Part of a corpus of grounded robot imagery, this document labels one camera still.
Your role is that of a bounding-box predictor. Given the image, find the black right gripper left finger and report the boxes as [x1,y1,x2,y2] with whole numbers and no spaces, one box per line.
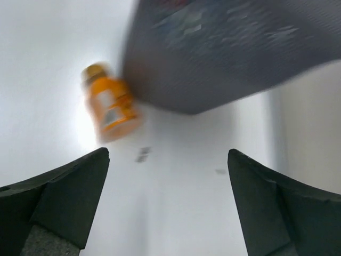
[1,147,110,255]

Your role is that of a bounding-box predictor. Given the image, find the small orange juice bottle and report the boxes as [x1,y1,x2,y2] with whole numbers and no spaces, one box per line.
[82,62,142,142]

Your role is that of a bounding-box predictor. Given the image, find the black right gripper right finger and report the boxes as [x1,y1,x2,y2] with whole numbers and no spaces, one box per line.
[228,149,340,255]

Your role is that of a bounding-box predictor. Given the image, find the grey mesh waste bin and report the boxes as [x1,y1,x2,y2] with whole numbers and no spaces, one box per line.
[122,0,340,115]

